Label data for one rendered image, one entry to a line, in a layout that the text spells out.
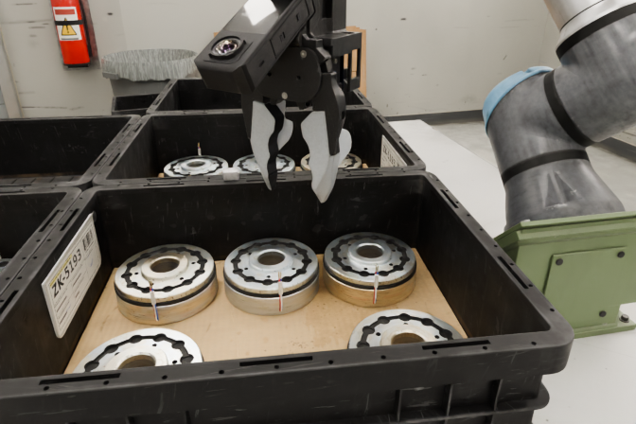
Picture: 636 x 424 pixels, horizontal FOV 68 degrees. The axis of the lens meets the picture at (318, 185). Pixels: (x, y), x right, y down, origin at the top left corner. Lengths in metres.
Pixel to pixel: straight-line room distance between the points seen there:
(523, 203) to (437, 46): 3.32
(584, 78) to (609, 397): 0.38
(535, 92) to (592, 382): 0.37
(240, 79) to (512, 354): 0.26
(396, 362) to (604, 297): 0.46
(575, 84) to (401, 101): 3.27
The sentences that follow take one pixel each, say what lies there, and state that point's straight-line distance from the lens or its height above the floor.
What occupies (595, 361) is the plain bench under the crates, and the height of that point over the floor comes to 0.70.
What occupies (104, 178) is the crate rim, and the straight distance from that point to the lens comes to 0.60.
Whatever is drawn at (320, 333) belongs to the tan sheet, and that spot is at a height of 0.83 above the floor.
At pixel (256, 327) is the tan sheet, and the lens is 0.49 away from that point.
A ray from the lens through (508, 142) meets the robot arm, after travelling 0.72.
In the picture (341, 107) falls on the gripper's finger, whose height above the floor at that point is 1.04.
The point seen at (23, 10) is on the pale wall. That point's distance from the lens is 3.61.
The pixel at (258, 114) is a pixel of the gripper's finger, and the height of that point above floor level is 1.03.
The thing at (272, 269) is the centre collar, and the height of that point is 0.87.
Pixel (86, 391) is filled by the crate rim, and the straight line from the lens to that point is 0.32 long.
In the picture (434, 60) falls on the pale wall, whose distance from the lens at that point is 3.96.
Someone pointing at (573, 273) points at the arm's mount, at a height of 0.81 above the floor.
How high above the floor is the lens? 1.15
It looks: 24 degrees down
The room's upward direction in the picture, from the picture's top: straight up
